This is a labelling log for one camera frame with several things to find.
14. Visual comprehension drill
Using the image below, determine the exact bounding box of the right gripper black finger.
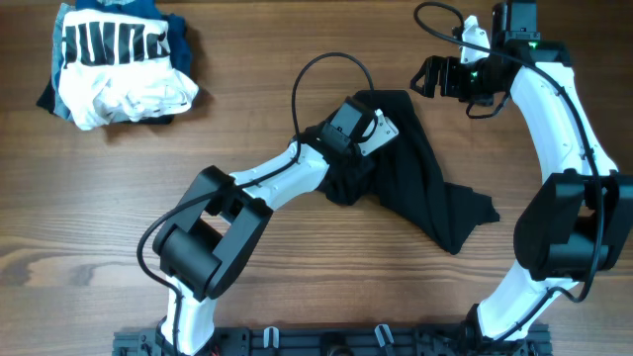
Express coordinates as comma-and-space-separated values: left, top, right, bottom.
420, 55, 445, 74
409, 68, 435, 98

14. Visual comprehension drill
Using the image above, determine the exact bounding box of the black t-shirt with white logo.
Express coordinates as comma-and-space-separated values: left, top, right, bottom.
318, 90, 500, 254

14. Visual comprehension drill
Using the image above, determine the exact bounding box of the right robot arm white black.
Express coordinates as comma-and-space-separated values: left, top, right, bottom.
410, 1, 632, 352

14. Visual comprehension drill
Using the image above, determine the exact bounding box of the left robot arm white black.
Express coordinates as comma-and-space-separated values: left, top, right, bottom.
150, 97, 399, 355

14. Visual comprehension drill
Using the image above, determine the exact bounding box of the dark blue garment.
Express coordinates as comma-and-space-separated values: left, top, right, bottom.
36, 0, 193, 116

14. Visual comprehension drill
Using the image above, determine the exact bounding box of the light blue grey garment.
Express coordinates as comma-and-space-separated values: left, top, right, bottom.
51, 3, 75, 122

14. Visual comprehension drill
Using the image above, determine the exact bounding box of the right black cable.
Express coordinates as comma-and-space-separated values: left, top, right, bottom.
412, 0, 607, 342

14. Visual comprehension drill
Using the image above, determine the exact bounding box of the black cable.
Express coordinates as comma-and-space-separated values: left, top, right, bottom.
412, 0, 607, 342
136, 51, 376, 356

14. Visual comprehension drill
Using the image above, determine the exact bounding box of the left black cable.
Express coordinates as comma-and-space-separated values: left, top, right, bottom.
136, 51, 376, 356

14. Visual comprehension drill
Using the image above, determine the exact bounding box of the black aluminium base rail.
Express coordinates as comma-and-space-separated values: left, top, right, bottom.
112, 324, 553, 356

